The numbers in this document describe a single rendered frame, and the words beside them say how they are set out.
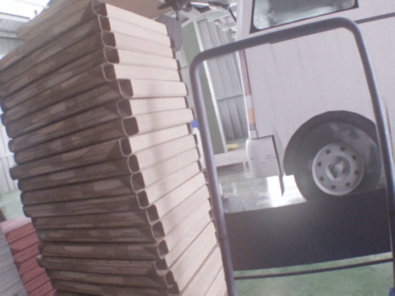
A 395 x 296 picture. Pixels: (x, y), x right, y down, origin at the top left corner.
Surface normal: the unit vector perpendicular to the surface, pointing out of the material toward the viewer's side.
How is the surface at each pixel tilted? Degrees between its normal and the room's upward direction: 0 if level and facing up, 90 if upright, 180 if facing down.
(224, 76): 90
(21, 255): 90
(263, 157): 88
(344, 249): 81
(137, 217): 90
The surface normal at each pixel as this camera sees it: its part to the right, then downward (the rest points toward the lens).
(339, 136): -0.36, 0.22
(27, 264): 0.88, -0.17
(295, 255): -0.38, 0.01
